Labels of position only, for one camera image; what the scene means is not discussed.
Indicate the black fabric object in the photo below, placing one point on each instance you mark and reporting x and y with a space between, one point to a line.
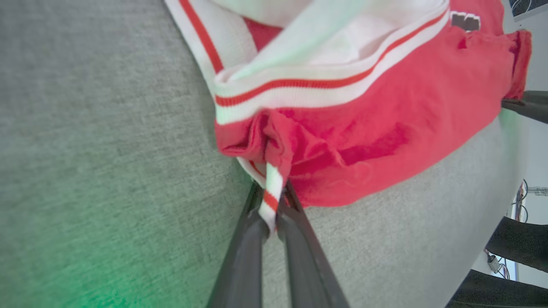
496 293
522 244

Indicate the small grey plug adapter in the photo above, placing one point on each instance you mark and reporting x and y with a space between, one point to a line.
494 263

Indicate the dark wall poster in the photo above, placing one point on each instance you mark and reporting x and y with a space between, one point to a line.
528 7

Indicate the grey fabric sofa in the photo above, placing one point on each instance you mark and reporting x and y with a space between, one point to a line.
107 149

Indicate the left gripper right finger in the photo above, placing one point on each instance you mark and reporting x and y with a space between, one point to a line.
308 273

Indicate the white wall fixture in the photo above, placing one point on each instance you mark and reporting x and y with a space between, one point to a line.
539 191

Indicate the red and white garment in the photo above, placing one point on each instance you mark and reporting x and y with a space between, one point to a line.
385 128

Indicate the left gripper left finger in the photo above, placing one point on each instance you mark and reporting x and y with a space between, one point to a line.
242 273

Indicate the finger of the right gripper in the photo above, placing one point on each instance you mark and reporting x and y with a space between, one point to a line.
533 112
537 96

